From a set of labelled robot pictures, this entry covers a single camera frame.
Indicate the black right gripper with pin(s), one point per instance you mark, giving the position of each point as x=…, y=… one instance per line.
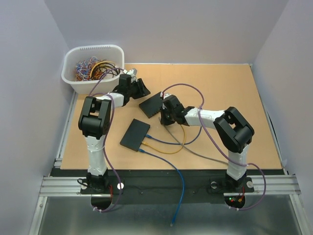
x=163, y=120

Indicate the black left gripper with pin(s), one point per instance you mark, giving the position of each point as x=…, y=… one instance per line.
x=142, y=90

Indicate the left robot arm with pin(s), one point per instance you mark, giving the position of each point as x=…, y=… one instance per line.
x=95, y=121

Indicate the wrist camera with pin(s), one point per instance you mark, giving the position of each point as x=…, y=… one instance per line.
x=131, y=72
x=164, y=95

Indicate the black network switch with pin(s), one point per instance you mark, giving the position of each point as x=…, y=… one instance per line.
x=135, y=135
x=152, y=105

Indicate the white plastic bin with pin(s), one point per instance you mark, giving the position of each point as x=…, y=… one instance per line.
x=93, y=69

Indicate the aluminium frame rail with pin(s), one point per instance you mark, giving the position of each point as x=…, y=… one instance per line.
x=274, y=208

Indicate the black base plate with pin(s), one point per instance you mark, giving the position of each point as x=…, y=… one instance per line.
x=177, y=187

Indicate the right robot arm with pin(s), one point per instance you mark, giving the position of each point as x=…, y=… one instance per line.
x=233, y=129

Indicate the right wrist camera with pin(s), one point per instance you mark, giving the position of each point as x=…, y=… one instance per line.
x=164, y=95

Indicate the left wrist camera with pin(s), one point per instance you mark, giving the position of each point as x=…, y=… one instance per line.
x=131, y=72

